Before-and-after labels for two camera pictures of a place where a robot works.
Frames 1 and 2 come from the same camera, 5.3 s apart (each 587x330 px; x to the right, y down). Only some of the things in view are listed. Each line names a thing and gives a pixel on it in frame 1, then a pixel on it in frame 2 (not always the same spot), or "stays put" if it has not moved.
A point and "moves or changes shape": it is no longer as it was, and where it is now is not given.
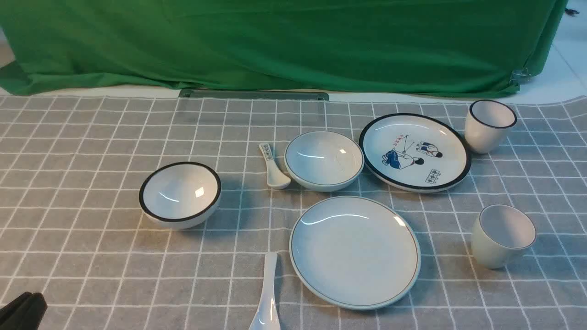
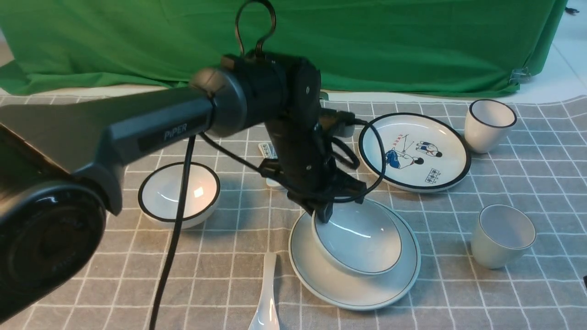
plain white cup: (501, 233) stays put
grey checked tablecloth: (73, 232) stays put
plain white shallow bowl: (323, 161) moves or changes shape
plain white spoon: (268, 317) stays put
